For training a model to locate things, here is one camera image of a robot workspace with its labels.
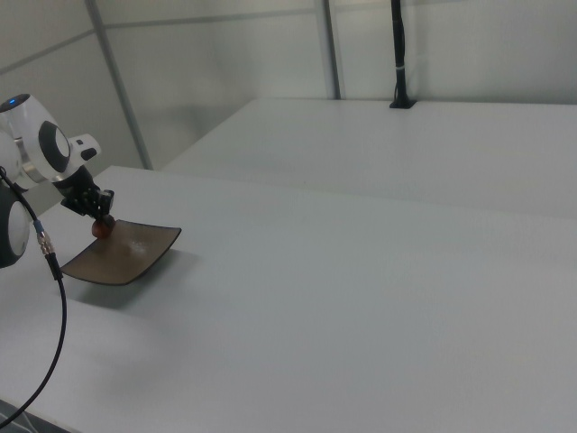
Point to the black pole with base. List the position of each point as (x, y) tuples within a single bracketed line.
[(399, 54)]

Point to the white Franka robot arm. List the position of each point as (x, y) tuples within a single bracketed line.
[(49, 144)]

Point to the small round brown food item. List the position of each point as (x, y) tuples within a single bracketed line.
[(102, 228)]

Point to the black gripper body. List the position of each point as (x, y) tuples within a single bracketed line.
[(81, 194)]

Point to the brown square ceramic plate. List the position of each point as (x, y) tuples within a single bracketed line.
[(126, 257)]

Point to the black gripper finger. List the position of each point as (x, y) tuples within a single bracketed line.
[(96, 217), (107, 203)]

